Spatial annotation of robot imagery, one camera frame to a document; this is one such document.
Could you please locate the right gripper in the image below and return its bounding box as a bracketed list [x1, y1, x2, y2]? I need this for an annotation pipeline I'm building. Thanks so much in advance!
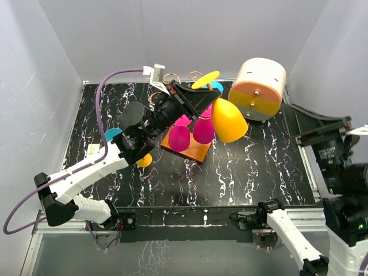
[279, 101, 349, 190]

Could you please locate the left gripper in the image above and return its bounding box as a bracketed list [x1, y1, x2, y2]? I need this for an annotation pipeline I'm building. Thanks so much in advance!
[145, 80, 221, 140]

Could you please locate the blue wine glass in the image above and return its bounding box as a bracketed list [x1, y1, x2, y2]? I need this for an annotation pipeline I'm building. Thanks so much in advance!
[210, 81, 224, 93]
[105, 128, 122, 142]

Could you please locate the magenta wine glass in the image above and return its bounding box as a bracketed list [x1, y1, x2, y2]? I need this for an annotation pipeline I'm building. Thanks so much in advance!
[193, 110, 215, 144]
[168, 115, 191, 152]

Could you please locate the orange wine glass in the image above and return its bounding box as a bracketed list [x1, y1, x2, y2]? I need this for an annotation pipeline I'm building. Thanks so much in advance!
[191, 71, 248, 143]
[136, 154, 152, 168]

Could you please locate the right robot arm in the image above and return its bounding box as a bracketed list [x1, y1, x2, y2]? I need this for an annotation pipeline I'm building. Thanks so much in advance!
[256, 103, 367, 275]

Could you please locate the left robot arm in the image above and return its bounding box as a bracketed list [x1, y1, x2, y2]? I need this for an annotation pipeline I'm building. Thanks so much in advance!
[34, 80, 221, 229]

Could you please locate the white orange cylindrical container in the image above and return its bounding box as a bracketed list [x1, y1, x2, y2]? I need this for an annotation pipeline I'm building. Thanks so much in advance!
[228, 57, 287, 121]

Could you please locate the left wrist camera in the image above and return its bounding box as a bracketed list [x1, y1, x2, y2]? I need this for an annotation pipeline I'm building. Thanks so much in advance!
[143, 64, 169, 94]

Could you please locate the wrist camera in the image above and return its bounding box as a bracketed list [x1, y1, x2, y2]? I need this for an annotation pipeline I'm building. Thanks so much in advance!
[143, 64, 169, 94]
[347, 124, 368, 136]

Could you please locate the gold wire wine glass rack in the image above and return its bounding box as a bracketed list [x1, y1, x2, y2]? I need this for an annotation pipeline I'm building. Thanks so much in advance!
[149, 71, 213, 164]

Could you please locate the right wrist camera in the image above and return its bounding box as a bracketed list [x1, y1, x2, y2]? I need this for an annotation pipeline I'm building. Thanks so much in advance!
[347, 124, 368, 136]

